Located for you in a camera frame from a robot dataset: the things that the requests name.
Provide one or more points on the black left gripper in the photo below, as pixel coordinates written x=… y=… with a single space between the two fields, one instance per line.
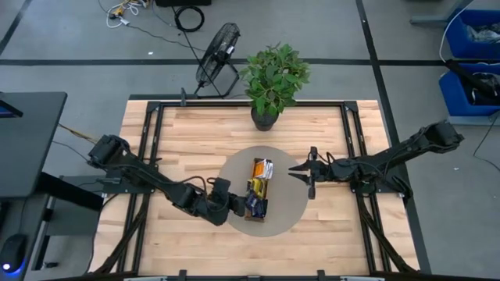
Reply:
x=216 y=203

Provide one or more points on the dark wooden tea box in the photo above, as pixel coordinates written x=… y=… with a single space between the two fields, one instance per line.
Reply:
x=254 y=220

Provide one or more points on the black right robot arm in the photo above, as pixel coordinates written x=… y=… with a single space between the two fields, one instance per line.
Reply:
x=402 y=152

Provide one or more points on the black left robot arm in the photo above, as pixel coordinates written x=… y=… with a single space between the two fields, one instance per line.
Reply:
x=156 y=181

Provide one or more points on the green plant in black pot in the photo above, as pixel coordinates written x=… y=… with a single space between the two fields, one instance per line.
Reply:
x=273 y=78

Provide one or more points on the black computer mouse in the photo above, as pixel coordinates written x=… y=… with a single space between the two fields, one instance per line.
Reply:
x=13 y=250

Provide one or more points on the black floor fan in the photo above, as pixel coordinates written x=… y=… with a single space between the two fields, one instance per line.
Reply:
x=218 y=52

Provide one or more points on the blue storage bin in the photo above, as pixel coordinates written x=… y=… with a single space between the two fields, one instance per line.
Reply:
x=453 y=97
x=455 y=39

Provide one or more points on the round grey table mat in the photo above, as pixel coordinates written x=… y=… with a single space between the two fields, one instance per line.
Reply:
x=285 y=210

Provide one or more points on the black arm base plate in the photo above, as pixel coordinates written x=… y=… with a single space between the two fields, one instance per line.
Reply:
x=357 y=188
x=133 y=189

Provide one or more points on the dark screen device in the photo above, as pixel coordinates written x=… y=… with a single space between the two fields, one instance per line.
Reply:
x=8 y=111

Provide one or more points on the black box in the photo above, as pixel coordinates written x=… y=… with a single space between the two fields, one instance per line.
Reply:
x=183 y=3

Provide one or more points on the black tripod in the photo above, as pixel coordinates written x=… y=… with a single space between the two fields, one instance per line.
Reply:
x=468 y=78

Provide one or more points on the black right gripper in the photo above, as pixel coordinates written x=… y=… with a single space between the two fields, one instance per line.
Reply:
x=324 y=171

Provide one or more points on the black desk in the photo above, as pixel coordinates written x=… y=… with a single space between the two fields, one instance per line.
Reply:
x=31 y=148

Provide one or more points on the black edge clamp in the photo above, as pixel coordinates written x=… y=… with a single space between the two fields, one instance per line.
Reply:
x=321 y=275
x=182 y=275

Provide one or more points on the grey metal bracket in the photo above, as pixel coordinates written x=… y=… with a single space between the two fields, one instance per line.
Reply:
x=146 y=278
x=361 y=278

